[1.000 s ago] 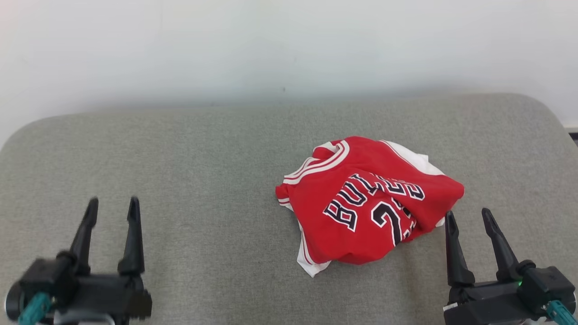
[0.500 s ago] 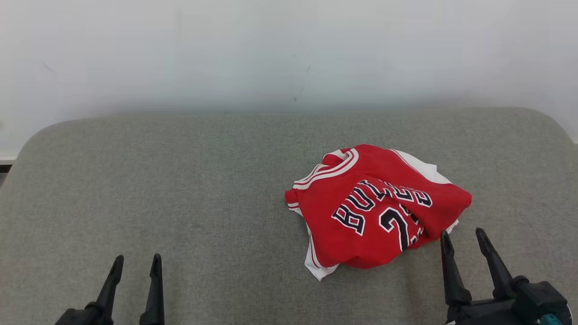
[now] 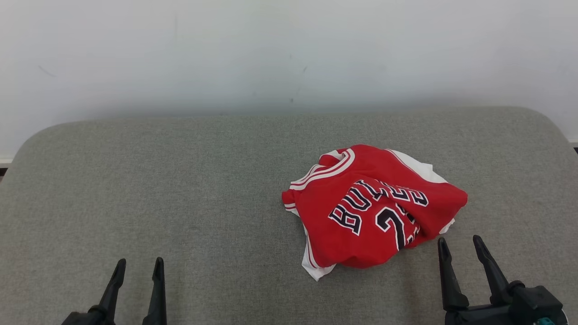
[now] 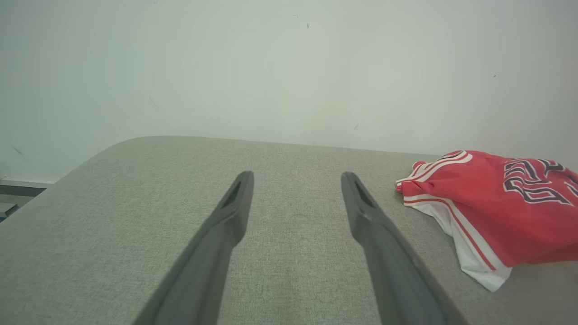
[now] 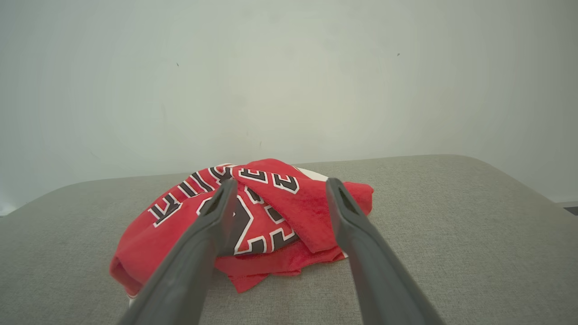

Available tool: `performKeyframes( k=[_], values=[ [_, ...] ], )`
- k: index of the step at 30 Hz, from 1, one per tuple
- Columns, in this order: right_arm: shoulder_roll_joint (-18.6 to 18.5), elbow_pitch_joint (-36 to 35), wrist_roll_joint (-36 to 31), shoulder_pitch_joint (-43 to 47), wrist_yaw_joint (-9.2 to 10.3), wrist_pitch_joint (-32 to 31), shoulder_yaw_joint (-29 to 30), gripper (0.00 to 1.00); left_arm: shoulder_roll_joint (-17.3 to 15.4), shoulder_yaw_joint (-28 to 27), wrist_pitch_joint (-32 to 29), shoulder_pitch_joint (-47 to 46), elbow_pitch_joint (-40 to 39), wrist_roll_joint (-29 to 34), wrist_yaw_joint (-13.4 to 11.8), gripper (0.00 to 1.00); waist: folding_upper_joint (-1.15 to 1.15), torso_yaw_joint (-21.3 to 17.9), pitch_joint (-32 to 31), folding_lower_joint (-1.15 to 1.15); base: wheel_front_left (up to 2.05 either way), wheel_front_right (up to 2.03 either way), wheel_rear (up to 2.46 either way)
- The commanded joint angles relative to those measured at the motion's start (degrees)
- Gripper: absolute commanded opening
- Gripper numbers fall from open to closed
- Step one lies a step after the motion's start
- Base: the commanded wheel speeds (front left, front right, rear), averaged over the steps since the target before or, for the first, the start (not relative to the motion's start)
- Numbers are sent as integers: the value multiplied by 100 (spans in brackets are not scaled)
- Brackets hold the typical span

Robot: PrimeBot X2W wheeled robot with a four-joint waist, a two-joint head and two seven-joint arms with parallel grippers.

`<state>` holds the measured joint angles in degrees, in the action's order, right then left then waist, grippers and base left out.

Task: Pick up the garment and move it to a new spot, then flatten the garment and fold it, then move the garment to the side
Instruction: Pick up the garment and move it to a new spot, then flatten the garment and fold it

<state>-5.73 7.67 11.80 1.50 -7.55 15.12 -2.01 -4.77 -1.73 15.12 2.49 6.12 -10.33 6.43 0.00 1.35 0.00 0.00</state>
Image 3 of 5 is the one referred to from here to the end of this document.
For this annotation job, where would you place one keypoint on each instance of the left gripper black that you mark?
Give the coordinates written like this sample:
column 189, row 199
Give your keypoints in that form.
column 80, row 319

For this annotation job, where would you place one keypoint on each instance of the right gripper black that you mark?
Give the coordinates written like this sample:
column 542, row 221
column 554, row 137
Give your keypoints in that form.
column 483, row 317

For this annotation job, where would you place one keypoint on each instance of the red shorts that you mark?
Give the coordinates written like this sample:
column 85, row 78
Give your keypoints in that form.
column 325, row 216

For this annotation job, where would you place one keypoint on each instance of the grey fabric sofa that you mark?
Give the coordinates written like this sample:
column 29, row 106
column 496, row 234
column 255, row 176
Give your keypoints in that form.
column 180, row 203

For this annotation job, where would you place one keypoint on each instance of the white skirting board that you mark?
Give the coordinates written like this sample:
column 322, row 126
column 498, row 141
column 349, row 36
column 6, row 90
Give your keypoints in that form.
column 4, row 161

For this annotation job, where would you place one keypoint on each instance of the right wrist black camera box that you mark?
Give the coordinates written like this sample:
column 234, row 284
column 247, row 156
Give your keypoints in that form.
column 537, row 300

